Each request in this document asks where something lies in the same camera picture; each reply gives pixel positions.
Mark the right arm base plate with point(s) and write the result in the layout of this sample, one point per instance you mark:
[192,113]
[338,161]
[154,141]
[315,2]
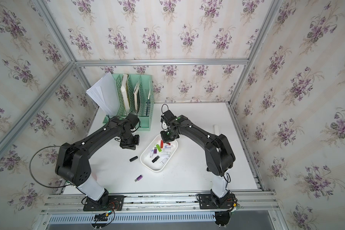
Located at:
[211,201]

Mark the clear white usb flash drive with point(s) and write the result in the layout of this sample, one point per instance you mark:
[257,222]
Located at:
[166,154]

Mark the black usb flash drive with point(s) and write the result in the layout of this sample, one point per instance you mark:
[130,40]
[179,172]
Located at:
[133,159]

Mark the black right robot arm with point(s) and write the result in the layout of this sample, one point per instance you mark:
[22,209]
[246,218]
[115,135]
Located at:
[218,151]

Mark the silver white swivel usb drive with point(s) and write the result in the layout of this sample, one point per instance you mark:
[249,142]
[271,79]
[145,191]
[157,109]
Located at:
[152,153]

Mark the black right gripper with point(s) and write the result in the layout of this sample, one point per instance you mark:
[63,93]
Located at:
[165,139]

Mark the green desk file organizer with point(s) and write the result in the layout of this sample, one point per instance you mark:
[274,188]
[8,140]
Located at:
[145,82]

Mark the beige notebook in organizer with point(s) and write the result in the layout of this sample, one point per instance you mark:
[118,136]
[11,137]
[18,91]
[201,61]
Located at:
[136,94]

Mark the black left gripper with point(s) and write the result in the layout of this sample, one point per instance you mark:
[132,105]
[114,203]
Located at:
[132,146]

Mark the dark pen in organizer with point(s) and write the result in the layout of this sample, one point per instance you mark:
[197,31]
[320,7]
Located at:
[148,103]

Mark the white slim usb flash drive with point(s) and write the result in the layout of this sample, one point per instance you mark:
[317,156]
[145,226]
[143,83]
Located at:
[163,161]

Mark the dark grey usb flash drive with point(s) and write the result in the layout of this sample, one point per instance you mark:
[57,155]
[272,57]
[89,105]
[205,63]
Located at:
[155,159]

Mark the white paper stack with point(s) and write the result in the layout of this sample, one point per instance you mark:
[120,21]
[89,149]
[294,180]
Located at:
[104,94]

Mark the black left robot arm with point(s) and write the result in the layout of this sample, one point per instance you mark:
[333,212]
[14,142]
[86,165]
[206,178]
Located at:
[73,159]

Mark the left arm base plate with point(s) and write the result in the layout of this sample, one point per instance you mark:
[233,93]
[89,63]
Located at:
[112,202]

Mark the white book in organizer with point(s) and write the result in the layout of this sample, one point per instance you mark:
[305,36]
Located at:
[124,92]

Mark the white eraser block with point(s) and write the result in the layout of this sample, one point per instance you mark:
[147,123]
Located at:
[216,130]

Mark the white plastic storage box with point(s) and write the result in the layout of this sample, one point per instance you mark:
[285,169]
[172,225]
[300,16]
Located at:
[157,154]

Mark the green usb flash drive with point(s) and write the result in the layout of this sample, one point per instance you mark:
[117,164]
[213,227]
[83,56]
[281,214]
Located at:
[158,148]

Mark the purple usb flash drive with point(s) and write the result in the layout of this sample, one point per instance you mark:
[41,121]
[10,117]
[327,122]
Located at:
[139,178]

